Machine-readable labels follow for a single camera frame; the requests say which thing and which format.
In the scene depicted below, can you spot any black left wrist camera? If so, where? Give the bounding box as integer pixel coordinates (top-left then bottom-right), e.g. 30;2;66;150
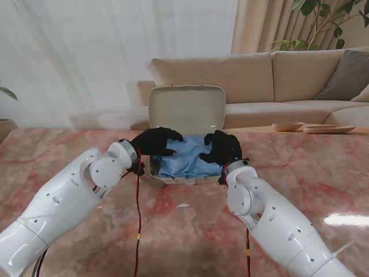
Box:
131;161;146;177

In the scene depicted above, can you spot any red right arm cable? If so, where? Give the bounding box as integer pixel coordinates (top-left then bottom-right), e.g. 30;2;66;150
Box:
244;227;252;277

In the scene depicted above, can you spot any tall green leafy plant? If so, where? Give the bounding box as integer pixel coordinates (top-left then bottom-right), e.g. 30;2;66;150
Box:
270;0;369;53

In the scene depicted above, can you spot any white sheer curtain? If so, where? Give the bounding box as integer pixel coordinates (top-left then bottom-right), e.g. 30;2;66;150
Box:
0;0;240;129

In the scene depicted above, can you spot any round wooden bowl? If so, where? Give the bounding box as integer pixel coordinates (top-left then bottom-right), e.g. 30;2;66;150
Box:
272;121;306;132

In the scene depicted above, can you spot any single green plant leaf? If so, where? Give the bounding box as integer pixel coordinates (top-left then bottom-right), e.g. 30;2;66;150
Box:
0;85;18;101

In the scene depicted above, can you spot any flat wooden tray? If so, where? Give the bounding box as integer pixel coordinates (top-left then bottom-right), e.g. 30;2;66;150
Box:
302;124;357;134

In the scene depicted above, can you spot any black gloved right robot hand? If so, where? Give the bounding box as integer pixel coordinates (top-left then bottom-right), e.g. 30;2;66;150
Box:
199;130;243;167

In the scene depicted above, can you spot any beige plant pot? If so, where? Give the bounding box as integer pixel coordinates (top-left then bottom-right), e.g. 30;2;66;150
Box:
0;118;18;145

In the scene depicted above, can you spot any beige hard-shell suitcase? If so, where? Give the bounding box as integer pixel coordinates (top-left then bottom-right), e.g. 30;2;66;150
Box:
147;83;227;187

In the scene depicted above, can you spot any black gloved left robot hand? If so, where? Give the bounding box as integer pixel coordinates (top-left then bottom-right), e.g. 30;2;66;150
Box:
129;126;185;158

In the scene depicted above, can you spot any light blue button shirt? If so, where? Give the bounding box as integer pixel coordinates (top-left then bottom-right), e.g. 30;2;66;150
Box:
152;133;224;178

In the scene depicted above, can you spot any cream sofa cushion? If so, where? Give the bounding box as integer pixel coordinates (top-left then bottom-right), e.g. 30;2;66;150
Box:
350;85;369;102

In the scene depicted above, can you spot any beige sectional sofa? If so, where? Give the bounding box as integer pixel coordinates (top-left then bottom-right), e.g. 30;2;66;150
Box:
70;47;369;132

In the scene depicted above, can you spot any red left arm cable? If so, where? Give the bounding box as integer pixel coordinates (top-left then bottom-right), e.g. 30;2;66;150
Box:
134;147;145;277

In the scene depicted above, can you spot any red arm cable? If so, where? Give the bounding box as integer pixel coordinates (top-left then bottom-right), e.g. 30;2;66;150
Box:
134;147;145;277
244;227;252;277

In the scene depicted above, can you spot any beige pleated curtain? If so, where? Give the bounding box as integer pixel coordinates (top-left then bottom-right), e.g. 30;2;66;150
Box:
230;0;369;56

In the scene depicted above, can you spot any grey sofa cushion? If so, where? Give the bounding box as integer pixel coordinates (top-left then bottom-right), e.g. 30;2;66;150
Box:
314;49;369;101

